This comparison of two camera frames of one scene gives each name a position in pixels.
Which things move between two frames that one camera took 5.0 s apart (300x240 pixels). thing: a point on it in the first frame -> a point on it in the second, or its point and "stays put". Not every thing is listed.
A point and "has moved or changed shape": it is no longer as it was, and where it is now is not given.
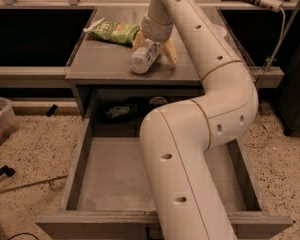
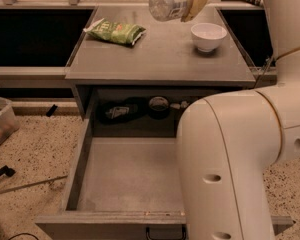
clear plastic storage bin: x=3 y=121 stays put
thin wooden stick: x=27 y=185 stays put
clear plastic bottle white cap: x=144 y=56 has moved or changed shape
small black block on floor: x=52 y=110 stays put
